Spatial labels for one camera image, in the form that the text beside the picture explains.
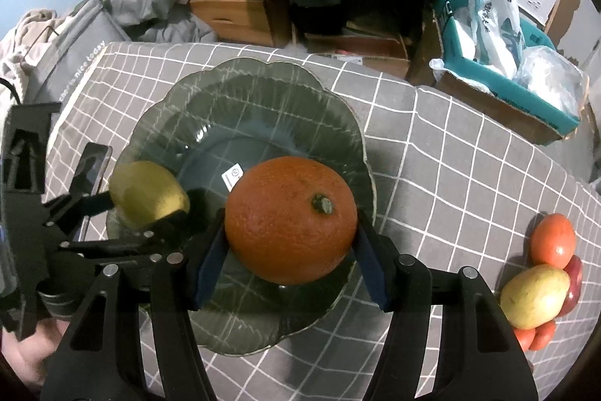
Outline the grey printed tote bag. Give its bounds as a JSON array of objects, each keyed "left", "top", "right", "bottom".
[{"left": 26, "top": 0, "right": 132, "bottom": 106}]

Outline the teal cardboard box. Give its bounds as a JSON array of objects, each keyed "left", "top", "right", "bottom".
[{"left": 429, "top": 0, "right": 587, "bottom": 148}]

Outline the yellow pear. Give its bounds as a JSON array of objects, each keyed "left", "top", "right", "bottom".
[
  {"left": 109, "top": 161, "right": 191, "bottom": 230},
  {"left": 499, "top": 265, "right": 571, "bottom": 330}
]

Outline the large dark orange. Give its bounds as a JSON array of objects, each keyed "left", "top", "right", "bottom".
[{"left": 224, "top": 157, "right": 358, "bottom": 286}]

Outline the clear plastic bag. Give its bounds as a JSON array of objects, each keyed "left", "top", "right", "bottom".
[{"left": 514, "top": 46, "right": 587, "bottom": 115}]

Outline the person's left hand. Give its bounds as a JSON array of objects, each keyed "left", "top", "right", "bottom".
[{"left": 0, "top": 317, "right": 67, "bottom": 393}]

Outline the wooden drawer cabinet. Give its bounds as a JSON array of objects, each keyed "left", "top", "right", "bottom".
[{"left": 188, "top": 0, "right": 278, "bottom": 49}]

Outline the beige blanket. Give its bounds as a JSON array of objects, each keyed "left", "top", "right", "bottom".
[{"left": 0, "top": 9, "right": 71, "bottom": 101}]

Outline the flat brown cardboard box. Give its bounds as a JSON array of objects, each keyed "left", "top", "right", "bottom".
[{"left": 303, "top": 23, "right": 423, "bottom": 80}]

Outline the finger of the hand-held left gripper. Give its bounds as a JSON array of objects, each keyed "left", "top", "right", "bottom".
[
  {"left": 60, "top": 208, "right": 193, "bottom": 268},
  {"left": 42, "top": 189, "right": 114, "bottom": 228}
]

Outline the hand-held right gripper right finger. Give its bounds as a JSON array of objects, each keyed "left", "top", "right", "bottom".
[{"left": 353, "top": 214, "right": 540, "bottom": 401}]

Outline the small orange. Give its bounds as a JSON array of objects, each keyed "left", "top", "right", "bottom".
[
  {"left": 530, "top": 213, "right": 577, "bottom": 270},
  {"left": 513, "top": 326, "right": 537, "bottom": 351},
  {"left": 533, "top": 320, "right": 558, "bottom": 348}
]

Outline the scalloped grey glass plate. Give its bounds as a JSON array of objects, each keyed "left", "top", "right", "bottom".
[{"left": 106, "top": 57, "right": 376, "bottom": 357}]

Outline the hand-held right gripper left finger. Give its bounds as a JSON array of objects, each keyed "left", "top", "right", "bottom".
[{"left": 40, "top": 220, "right": 228, "bottom": 401}]

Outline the grey clothes pile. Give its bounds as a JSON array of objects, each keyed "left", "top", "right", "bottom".
[{"left": 101, "top": 0, "right": 219, "bottom": 45}]

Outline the grey checked tablecloth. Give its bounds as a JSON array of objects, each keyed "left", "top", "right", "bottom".
[{"left": 44, "top": 41, "right": 601, "bottom": 401}]

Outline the red apple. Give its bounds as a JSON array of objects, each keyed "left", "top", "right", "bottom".
[
  {"left": 554, "top": 283, "right": 584, "bottom": 318},
  {"left": 566, "top": 255, "right": 584, "bottom": 289}
]

